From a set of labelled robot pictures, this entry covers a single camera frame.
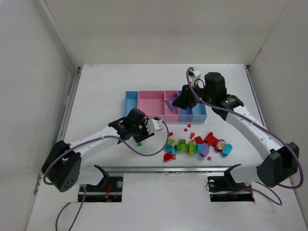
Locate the light blue bin left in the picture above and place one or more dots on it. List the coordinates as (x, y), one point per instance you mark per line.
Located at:
(131, 101)

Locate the green lego row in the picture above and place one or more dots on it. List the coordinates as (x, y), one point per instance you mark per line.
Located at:
(190, 147)

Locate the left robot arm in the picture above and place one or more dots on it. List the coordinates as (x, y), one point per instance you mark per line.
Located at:
(64, 168)

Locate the red dome lego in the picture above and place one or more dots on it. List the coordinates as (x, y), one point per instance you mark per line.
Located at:
(168, 157)

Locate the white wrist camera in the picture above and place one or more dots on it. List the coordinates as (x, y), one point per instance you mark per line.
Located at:
(194, 75)
(154, 125)

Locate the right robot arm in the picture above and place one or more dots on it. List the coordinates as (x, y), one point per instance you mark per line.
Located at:
(279, 159)

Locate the red lego cluster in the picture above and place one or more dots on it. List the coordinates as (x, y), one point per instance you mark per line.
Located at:
(210, 139)

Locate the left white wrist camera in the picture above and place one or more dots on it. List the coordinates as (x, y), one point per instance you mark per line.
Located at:
(154, 125)

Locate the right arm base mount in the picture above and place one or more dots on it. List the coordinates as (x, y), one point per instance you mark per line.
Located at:
(223, 188)

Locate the small pink bin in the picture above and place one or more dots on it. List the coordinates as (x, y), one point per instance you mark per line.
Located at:
(171, 112)

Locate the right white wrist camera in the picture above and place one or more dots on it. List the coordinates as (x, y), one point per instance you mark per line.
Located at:
(194, 75)

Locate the lime printed lego brick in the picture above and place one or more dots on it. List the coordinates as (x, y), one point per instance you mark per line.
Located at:
(171, 142)

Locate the teal lego bricks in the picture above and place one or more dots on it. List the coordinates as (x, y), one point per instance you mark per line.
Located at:
(170, 149)

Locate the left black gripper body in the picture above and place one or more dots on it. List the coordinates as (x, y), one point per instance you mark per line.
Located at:
(143, 136)

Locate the red round flower lego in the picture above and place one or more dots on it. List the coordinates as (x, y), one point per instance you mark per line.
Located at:
(220, 145)

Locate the lavender flower lego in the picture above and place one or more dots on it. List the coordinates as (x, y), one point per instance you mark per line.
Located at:
(203, 149)

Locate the large pink bin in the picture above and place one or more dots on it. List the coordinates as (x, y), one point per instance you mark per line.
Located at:
(152, 103)

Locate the purple lego brick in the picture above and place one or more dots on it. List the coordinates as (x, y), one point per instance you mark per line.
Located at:
(169, 102)

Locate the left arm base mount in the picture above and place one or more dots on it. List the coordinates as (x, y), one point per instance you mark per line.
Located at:
(108, 185)

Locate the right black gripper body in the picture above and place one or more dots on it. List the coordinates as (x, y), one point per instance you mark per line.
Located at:
(186, 96)

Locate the metal table rail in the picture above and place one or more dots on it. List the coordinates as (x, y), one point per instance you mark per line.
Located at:
(164, 169)

